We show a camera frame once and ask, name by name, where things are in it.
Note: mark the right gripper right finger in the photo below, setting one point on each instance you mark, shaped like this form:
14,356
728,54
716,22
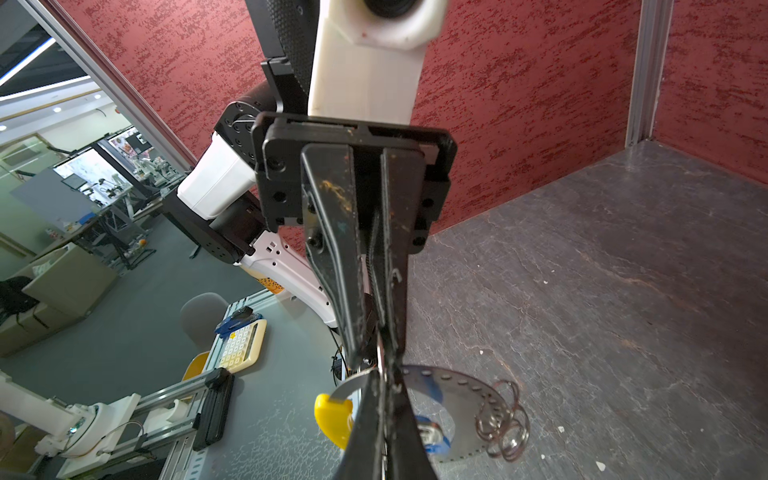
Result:
406,457

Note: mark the paper coffee cup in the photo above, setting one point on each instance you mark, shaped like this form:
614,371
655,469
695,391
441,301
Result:
267,282

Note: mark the beige sofa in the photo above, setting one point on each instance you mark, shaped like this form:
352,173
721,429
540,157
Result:
67,284

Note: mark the grey office chair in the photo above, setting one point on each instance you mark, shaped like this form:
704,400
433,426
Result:
199,317

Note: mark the aluminium corner post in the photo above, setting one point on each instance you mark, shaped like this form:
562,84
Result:
652,39
85,52

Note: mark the yellow capped key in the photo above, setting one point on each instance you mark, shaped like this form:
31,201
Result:
334,417

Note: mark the cream calculator keyboard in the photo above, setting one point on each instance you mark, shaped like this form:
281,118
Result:
242,348

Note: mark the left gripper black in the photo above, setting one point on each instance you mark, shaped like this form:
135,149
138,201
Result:
342,181

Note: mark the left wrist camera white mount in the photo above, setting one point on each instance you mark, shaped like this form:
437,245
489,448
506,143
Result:
369,56

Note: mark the metal keyring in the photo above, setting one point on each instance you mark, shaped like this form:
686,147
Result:
487,418

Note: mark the right aluminium corner post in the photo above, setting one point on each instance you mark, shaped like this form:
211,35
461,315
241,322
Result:
652,39

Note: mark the blue stapler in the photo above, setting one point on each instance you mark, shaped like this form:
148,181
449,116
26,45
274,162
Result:
240,318

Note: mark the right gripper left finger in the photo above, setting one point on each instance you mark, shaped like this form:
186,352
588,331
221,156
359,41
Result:
363,455

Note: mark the white robot base outside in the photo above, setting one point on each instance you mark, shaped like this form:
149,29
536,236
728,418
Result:
83,435

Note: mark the left aluminium corner post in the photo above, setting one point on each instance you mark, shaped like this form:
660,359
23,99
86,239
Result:
85,52

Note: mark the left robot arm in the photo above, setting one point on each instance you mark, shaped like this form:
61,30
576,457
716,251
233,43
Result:
219,201

